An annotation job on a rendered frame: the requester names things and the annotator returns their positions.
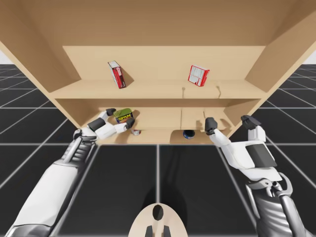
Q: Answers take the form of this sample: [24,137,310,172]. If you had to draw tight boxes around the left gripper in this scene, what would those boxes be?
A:
[87,108,136,140]

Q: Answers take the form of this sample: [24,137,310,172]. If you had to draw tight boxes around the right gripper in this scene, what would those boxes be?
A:
[204,115,278,171]

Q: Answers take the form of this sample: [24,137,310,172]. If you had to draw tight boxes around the green and blue rectangular can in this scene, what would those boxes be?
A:
[113,108,134,124]

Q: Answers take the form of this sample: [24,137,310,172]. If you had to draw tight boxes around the red and white carton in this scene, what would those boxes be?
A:
[107,60,127,89]
[188,64,211,88]

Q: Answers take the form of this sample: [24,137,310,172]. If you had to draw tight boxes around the pale wooden shelf unit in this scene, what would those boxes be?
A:
[0,0,316,146]

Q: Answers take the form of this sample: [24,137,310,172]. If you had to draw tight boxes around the tan robot part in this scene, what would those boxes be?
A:
[128,202,189,237]

